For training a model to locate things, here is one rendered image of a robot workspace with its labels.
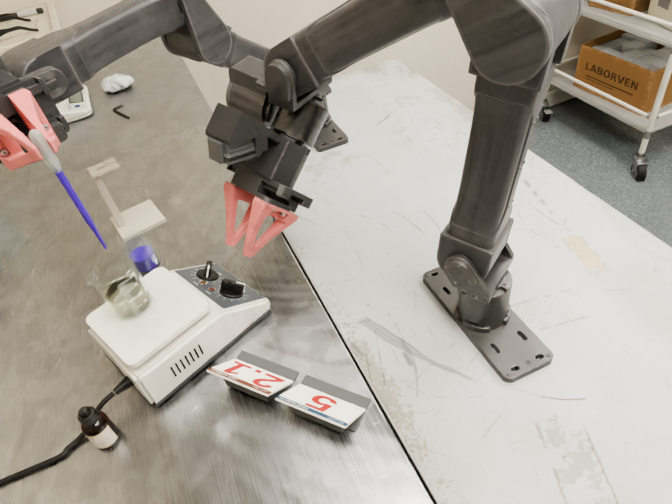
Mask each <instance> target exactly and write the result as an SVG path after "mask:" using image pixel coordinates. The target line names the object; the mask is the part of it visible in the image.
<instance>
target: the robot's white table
mask: <svg viewBox="0 0 672 504"><path fill-rule="evenodd" d="M329 86H330V87H331V91H332V92H331V93H330V94H329V95H327V96H326V97H327V104H328V111H329V114H330V115H331V119H332V120H333V121H334V122H335V123H336V124H337V125H338V126H339V127H340V129H341V130H342V131H343V132H344V133H345V134H346V135H347V136H348V141H349V142H348V143H347V144H344V145H341V146H338V147H335V148H332V149H329V150H327V151H324V152H317V151H316V149H315V148H314V147H312V148H309V147H308V149H310V150H311V152H310V154H309V156H308V158H307V160H306V162H305V164H304V166H303V169H302V171H301V173H300V175H299V177H298V179H297V181H296V183H295V185H294V187H293V189H294V190H296V191H298V192H300V193H302V194H304V195H306V196H308V197H310V198H312V199H313V202H312V204H311V206H310V208H309V209H307V208H305V207H303V206H301V205H298V208H297V210H296V212H295V213H294V212H292V211H291V212H292V213H294V214H296V215H298V216H299V217H298V219H297V221H296V222H294V223H293V224H292V225H290V226H289V227H287V228H286V229H285V230H283V231H282V232H281V233H282V235H283V237H284V238H285V240H286V242H287V244H288V246H289V247H290V249H291V251H292V253H293V254H294V256H295V258H296V260H297V261H298V263H299V265H300V267H301V269H302V270H303V272H304V274H305V276H306V277H307V279H308V281H309V283H310V285H311V286H312V288H313V290H314V292H315V293H316V295H317V297H318V299H319V300H320V302H321V304H322V306H323V308H324V309H325V311H326V313H327V315H328V316H329V318H330V320H331V322H332V323H333V325H334V327H335V329H336V331H337V332H338V334H339V336H340V338H341V339H342V341H343V343H344V345H345V347H346V348H347V350H348V352H349V354H350V355H351V357H352V359H353V361H354V362H355V364H356V366H357V368H358V370H359V371H360V373H361V375H362V377H363V378H364V380H365V382H366V384H367V385H368V387H369V389H370V391H371V393H372V394H373V396H374V398H375V400H376V401H377V403H378V405H379V407H380V409H381V410H382V412H383V414H384V416H385V417H386V419H387V421H388V423H389V424H390V426H391V428H392V430H393V432H394V433H395V435H396V437H397V439H398V440H399V442H400V444H401V446H402V447H403V449H404V451H405V453H406V455H407V456H408V458H409V460H410V462H411V463H412V465H413V467H414V469H415V471H416V472H417V474H418V476H419V478H420V479H421V481H422V483H423V485H424V486H425V488H426V490H427V492H428V494H429V495H430V497H431V499H432V501H433V502H434V504H672V248H671V247H670V246H668V245H667V244H665V243H664V242H662V241H661V240H660V239H658V238H657V237H655V236H654V235H652V234H651V233H649V232H648V231H646V230H645V229H644V228H642V227H641V226H639V225H638V224H636V223H635V222H633V221H632V220H630V219H629V218H628V217H626V216H625V215H623V214H622V213H620V212H619V211H617V210H616V209H614V208H613V207H612V206H610V205H609V204H607V203H606V202H604V201H603V200H601V199H600V198H598V197H597V196H596V195H594V194H592V193H591V192H589V191H587V190H586V189H585V188H583V187H582V186H581V185H579V184H578V183H577V182H575V181H574V180H572V179H571V178H569V177H568V176H566V175H565V174H564V173H562V172H561V171H559V170H558V169H556V168H555V167H553V166H552V165H550V164H549V163H547V162H546V161H545V160H543V159H542V158H540V157H539V156H537V155H536V154H534V153H533V152H531V151H530V150H529V149H528V151H527V155H526V158H525V161H526V162H525V164H524V165H523V168H522V171H521V175H520V178H519V181H518V185H517V188H516V191H515V195H514V198H513V199H514V201H513V202H512V206H513V208H512V213H511V216H510V218H513V219H514V221H513V225H512V228H511V231H510V234H509V238H508V241H507V242H508V244H509V246H510V248H511V250H512V252H513V253H514V259H513V261H512V263H511V265H510V266H509V268H508V271H509V272H510V274H511V276H512V280H513V281H512V288H511V294H510V301H509V304H510V307H511V309H512V310H513V311H514V312H515V313H516V315H517V316H518V317H519V318H520V319H521V320H522V321H523V322H524V323H525V324H526V325H527V326H528V327H529V328H530V329H531V330H532V331H533V332H534V334H535V335H536V336H537V337H538V338H539V339H540V340H541V341H542V342H543V343H544V344H545V345H546V346H547V347H548V348H549V349H550V350H551V352H552V353H553V359H552V362H551V364H550V365H548V366H546V367H544V368H542V369H540V370H538V371H536V372H534V373H532V374H530V375H528V376H526V377H524V378H522V379H519V380H517V381H515V382H513V383H507V382H505V381H503V380H502V379H501V378H500V376H499V375H498V374H497V373H496V371H495V370H494V369H493V368H492V367H491V365H490V364H489V363H488V362H487V360H486V359H485V358H484V357H483V355H482V354H481V353H480V352H479V351H478V349H477V348H476V347H475V346H474V344H473V343H472V342H471V341H470V339H469V338H468V337H467V336H466V334H465V333H464V332H463V331H462V330H461V328H460V327H459V326H458V325H457V323H456V322H455V321H454V320H453V318H452V317H451V316H450V315H449V314H448V312H447V311H446V310H445V309H444V307H443V306H442V305H441V304H440V302H439V301H438V300H437V299H436V297H435V296H434V295H433V294H432V293H431V291H430V290H429V289H428V288H427V286H426V285H425V284H424V282H423V274H424V273H425V272H427V271H430V270H432V269H434V268H437V267H439V265H438V262H437V249H438V245H439V239H440V233H441V232H442V231H443V230H444V228H445V227H446V225H447V224H448V223H449V220H450V217H451V213H452V210H453V207H454V205H455V202H456V200H457V196H458V191H459V187H460V182H461V177H462V172H463V166H464V161H465V156H466V151H467V146H468V140H469V135H470V130H471V124H472V118H473V111H472V110H470V109H469V108H467V107H466V106H465V105H463V104H462V103H460V102H459V101H457V100H456V99H454V98H453V97H451V96H450V95H448V94H447V93H446V92H444V91H443V90H441V89H440V88H438V87H437V86H435V85H434V84H432V83H431V82H430V81H428V80H427V79H425V78H424V77H422V76H421V75H419V74H418V73H416V72H415V71H414V70H412V69H410V68H409V67H408V66H406V65H405V64H403V63H402V62H400V61H399V60H396V59H393V60H389V61H386V62H382V63H379V64H376V65H373V66H370V67H366V68H363V69H360V70H357V71H354V72H350V73H347V74H344V75H341V76H338V77H334V78H332V83H330V84H329Z"/></svg>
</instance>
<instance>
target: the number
mask: <svg viewBox="0 0 672 504"><path fill-rule="evenodd" d="M282 397H285V398H287V399H290V400H292V401H295V402H297V403H300V404H302V405H305V406H307V407H309V408H312V409H314V410H317V411H319V412H322V413H324V414H327V415H329V416H332V417H334V418H336V419H339V420H341V421H344V422H346V423H347V422H348V421H349V420H350V419H351V418H353V417H354V416H355V415H356V414H357V413H359V412H360V411H361V409H359V408H356V407H354V406H351V405H348V404H346V403H343V402H341V401H338V400H336V399H333V398H331V397H328V396H325V395H323V394H320V393H318V392H315V391H313V390H310V389H307V388H305V387H302V386H298V387H296V388H294V389H293V390H291V391H289V392H287V393H285V394H284V395H282Z"/></svg>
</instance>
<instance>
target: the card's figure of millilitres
mask: <svg viewBox="0 0 672 504"><path fill-rule="evenodd" d="M214 369H217V370H219V371H222V372H224V373H226V374H229V375H231V376H234V377H236V378H239V379H241V380H244V381H246V382H249V383H251V384H254V385H256V386H258V387H261V388H263V389H266V390H268V391H271V390H273V389H275V388H277V387H279V386H281V385H283V384H285V383H287V382H289V381H288V380H285V379H282V378H280V377H277V376H275V375H272V374H270V373H267V372H265V371H262V370H259V369H257V368H254V367H252V366H249V365H247V364H244V363H241V362H239V361H236V360H233V361H230V362H227V363H225V364H222V365H219V366H217V367H214Z"/></svg>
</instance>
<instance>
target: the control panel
mask: <svg viewBox="0 0 672 504"><path fill-rule="evenodd" d="M205 267H206V265H204V266H198V267H192V268H187V269H181V270H175V272H176V273H177V274H178V275H180V276H181V277H182V278H184V279H185V280H186V281H187V282H189V283H190V284H191V285H193V286H194V287H195V288H197V289H198V290H199V291H201V292H202V293H203V294H204V295H206V296H207V297H208V298H210V299H211V300H212V301H214V302H215V303H216V304H218V305H219V306H220V307H221V308H223V309H224V308H229V307H233V306H237V305H240V304H244V303H248V302H252V301H256V300H260V299H263V298H265V297H263V296H262V295H261V294H259V293H258V292H256V291H255V290H253V289H252V288H250V287H249V286H248V285H246V284H245V283H244V284H245V289H244V293H243V296H242V297H240V298H237V299H232V298H227V297H224V296H223V295H221V294H220V287H221V281H222V279H229V280H233V281H237V282H241V283H243V282H242V281H240V280H239V279H237V278H236V277H234V276H233V275H232V274H230V273H229V272H227V271H226V270H224V269H223V268H221V267H220V266H219V265H217V264H216V263H215V264H213V266H212V270H214V271H216V272H217V273H218V274H219V278H218V279H217V280H214V281H207V280H202V279H200V278H198V277H197V276H196V272H197V271H198V270H200V269H205ZM201 281H205V282H206V284H201V283H200V282H201ZM210 287H213V288H214V289H215V290H209V288H210Z"/></svg>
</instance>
